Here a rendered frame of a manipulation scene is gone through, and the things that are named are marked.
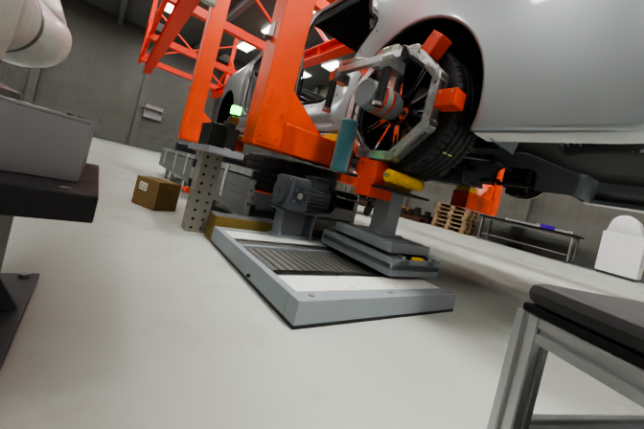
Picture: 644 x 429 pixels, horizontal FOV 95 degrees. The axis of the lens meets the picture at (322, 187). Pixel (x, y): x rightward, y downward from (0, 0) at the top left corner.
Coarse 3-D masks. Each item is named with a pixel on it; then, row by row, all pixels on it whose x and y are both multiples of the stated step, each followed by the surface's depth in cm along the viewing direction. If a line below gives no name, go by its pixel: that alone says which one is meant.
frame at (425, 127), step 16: (416, 48) 132; (432, 64) 124; (432, 80) 122; (352, 96) 163; (432, 96) 121; (352, 112) 160; (432, 112) 120; (416, 128) 124; (432, 128) 123; (400, 144) 129; (416, 144) 128; (384, 160) 140; (400, 160) 135
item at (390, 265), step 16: (336, 240) 153; (352, 240) 144; (352, 256) 142; (368, 256) 134; (384, 256) 127; (400, 256) 129; (416, 256) 145; (384, 272) 125; (400, 272) 127; (416, 272) 134; (432, 272) 142
